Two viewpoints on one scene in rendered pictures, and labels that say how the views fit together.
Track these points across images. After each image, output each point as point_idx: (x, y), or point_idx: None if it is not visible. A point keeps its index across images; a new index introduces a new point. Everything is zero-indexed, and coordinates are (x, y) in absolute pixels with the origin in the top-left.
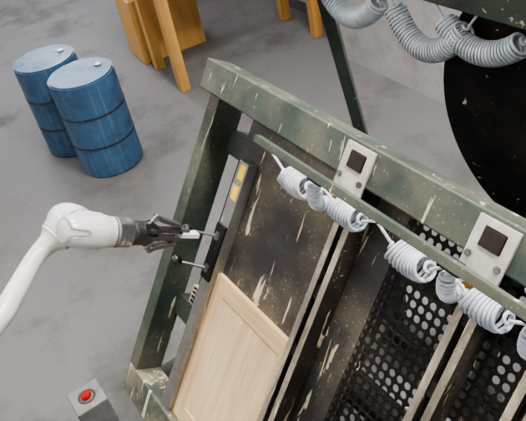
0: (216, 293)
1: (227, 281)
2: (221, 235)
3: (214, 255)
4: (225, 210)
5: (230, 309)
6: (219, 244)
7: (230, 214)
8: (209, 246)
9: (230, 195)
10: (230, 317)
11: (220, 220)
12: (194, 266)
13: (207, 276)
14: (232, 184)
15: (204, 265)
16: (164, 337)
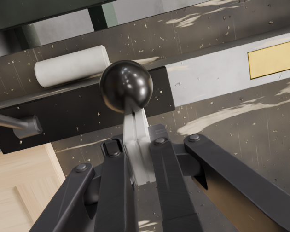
0: (0, 166)
1: (57, 170)
2: (150, 111)
3: (82, 125)
4: (206, 60)
5: (22, 218)
6: (122, 120)
7: (213, 90)
8: (62, 65)
9: (255, 53)
10: (13, 231)
11: (169, 67)
12: (7, 126)
13: (15, 143)
14: (287, 35)
15: (33, 126)
16: None
